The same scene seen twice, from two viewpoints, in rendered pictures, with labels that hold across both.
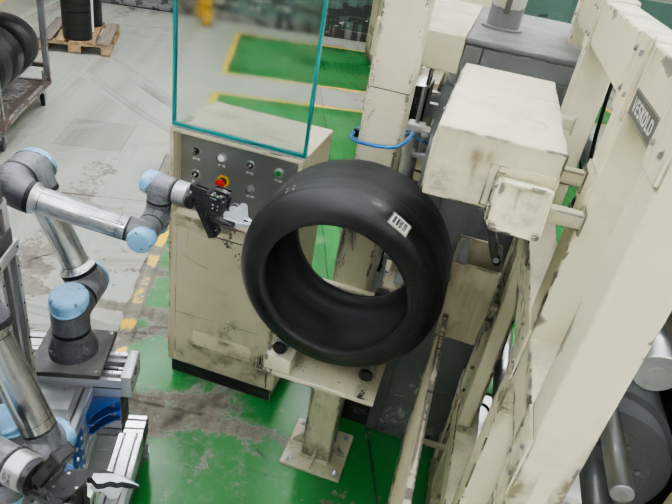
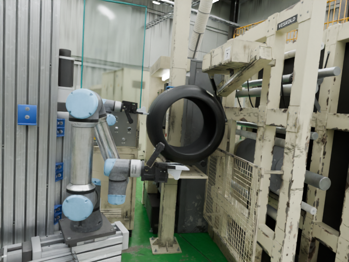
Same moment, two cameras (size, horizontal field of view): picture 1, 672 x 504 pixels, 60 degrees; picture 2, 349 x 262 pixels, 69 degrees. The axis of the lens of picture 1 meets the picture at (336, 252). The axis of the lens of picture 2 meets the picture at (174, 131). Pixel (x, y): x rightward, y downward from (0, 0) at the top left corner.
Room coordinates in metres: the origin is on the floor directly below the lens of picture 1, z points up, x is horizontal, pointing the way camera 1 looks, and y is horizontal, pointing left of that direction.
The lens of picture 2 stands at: (-0.32, 0.82, 1.32)
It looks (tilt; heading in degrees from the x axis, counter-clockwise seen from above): 5 degrees down; 337
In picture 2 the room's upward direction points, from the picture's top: 4 degrees clockwise
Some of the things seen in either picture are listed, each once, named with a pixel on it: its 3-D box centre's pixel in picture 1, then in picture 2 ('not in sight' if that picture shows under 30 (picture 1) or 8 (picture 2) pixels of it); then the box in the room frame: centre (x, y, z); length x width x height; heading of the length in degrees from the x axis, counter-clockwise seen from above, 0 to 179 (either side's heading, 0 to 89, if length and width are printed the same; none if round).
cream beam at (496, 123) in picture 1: (496, 129); (229, 60); (1.35, -0.32, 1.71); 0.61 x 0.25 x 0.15; 169
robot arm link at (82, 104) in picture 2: not in sight; (82, 154); (0.79, 0.75, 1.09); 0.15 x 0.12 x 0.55; 163
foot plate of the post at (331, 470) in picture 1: (318, 446); (164, 243); (1.79, -0.08, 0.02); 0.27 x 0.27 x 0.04; 79
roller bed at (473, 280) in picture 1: (467, 289); (215, 139); (1.68, -0.46, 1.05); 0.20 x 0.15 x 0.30; 169
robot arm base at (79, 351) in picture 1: (72, 338); not in sight; (1.40, 0.79, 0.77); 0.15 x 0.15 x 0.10
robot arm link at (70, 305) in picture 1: (70, 308); not in sight; (1.41, 0.79, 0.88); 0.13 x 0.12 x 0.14; 4
